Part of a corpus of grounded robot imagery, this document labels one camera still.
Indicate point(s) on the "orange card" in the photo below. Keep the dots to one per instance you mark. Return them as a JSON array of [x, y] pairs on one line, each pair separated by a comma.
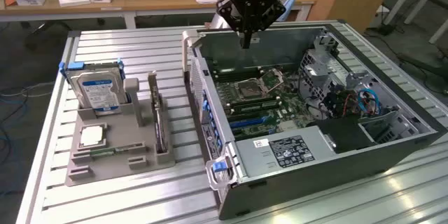
[[10, 0]]

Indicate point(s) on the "black office chair base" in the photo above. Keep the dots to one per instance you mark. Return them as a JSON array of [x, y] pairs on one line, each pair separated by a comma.
[[42, 28]]

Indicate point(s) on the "metal disk bay bracket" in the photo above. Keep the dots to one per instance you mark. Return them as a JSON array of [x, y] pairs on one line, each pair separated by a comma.
[[381, 127]]

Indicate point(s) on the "blue case latch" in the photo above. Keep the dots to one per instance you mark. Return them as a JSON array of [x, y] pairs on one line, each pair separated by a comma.
[[217, 167]]

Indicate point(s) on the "black power adapter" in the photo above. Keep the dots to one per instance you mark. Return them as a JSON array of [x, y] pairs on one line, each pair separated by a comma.
[[385, 30]]

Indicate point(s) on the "metal socket cover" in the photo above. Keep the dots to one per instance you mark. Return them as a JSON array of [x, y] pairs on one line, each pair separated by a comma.
[[272, 78]]

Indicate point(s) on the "green RAM stick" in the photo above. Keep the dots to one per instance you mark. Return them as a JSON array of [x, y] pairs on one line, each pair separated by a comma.
[[104, 151]]

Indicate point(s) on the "grey parts rack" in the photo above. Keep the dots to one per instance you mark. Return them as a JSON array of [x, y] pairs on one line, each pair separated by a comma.
[[118, 166]]

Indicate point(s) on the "metal disk bay cage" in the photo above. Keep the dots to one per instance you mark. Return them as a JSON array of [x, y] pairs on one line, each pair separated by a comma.
[[321, 77]]

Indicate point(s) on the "low-profile graphics card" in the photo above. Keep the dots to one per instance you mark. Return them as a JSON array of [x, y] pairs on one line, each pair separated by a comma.
[[160, 124]]

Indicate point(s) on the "grey power supply with label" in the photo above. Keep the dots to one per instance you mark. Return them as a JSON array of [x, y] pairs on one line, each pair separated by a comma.
[[252, 161]]

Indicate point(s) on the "open black PC case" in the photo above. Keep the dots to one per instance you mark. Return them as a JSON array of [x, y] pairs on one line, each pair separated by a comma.
[[314, 171]]

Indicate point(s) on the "CPU socket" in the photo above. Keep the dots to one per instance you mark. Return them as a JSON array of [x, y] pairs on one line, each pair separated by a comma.
[[249, 89]]

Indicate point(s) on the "wooden desk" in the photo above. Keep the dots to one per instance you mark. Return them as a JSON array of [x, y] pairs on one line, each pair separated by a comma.
[[146, 1]]

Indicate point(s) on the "silver CPU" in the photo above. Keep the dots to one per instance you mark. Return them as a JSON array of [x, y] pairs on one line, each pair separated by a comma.
[[90, 136]]

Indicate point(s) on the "hard disk in blue caddy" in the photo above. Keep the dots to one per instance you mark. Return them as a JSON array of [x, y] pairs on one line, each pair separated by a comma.
[[97, 90]]

